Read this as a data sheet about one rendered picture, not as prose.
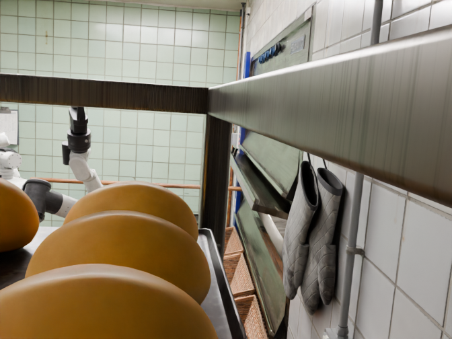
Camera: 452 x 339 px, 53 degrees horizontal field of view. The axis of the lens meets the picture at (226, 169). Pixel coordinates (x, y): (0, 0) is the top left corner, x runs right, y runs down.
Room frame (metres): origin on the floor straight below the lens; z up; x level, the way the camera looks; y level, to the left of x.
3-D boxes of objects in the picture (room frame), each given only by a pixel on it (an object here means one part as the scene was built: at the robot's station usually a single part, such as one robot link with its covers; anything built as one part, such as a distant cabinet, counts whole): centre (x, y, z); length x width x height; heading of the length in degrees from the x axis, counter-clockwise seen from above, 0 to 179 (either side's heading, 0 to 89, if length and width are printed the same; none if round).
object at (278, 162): (2.45, -0.19, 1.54); 1.79 x 0.11 x 0.19; 4
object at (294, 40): (2.45, -0.22, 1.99); 1.80 x 0.08 x 0.21; 4
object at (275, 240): (2.45, -0.22, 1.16); 1.80 x 0.06 x 0.04; 4
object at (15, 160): (1.86, 0.91, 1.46); 0.10 x 0.07 x 0.09; 60
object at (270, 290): (2.45, -0.19, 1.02); 1.79 x 0.11 x 0.19; 4
